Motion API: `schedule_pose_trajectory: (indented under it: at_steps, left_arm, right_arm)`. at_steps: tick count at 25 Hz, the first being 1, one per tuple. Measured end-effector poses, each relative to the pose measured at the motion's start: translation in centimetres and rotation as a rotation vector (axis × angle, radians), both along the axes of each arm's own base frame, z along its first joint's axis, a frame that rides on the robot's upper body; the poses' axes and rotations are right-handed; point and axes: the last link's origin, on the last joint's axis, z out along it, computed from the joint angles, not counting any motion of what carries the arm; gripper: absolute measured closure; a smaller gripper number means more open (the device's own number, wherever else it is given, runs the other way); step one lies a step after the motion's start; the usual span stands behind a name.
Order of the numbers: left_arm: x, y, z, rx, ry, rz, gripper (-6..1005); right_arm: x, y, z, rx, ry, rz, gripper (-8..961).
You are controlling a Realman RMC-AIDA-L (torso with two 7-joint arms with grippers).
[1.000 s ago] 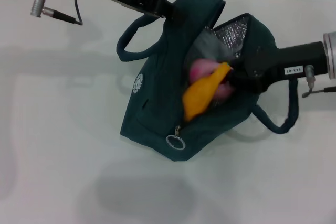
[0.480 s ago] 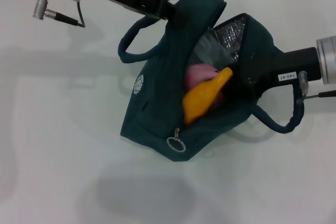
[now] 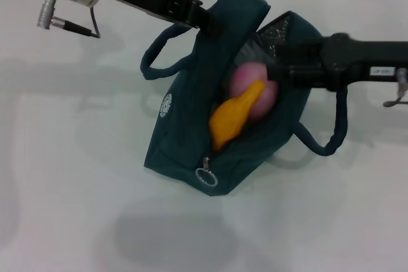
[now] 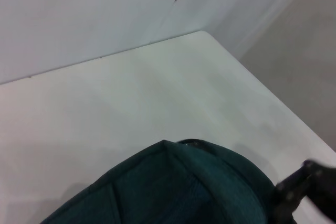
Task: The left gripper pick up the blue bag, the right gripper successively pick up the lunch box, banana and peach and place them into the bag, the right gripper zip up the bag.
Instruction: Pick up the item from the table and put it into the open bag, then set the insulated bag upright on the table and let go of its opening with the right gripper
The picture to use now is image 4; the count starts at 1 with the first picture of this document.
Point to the dark teal fabric lunch bag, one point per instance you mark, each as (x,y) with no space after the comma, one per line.
(170,190)

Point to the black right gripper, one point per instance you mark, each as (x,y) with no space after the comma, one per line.
(325,187)

